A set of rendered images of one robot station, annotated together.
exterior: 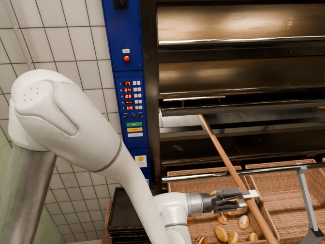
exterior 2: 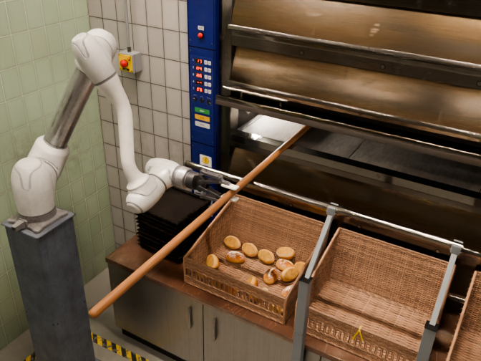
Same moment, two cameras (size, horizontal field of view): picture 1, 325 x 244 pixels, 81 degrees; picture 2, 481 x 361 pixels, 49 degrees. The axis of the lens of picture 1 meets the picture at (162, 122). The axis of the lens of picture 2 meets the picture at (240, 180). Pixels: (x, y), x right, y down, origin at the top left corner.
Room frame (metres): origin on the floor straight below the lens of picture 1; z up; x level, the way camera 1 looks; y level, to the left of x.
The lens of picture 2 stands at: (-0.98, -1.44, 2.28)
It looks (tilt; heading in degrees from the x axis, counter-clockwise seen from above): 29 degrees down; 35
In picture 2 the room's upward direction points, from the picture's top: 1 degrees clockwise
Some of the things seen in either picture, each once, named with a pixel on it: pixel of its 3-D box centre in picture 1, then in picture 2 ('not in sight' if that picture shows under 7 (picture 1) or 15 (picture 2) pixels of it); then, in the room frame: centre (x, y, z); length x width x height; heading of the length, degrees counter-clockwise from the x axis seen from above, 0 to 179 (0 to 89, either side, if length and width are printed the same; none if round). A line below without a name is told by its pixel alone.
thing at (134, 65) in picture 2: not in sight; (129, 61); (0.90, 0.61, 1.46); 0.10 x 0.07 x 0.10; 96
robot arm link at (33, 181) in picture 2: not in sight; (32, 183); (0.08, 0.38, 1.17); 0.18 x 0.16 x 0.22; 40
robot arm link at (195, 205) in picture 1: (193, 204); (183, 177); (0.47, -0.12, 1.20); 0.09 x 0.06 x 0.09; 6
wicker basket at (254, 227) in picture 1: (212, 208); (257, 253); (0.76, -0.32, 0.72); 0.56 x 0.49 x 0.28; 95
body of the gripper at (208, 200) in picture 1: (211, 202); (198, 182); (0.48, -0.19, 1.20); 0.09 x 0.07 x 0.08; 96
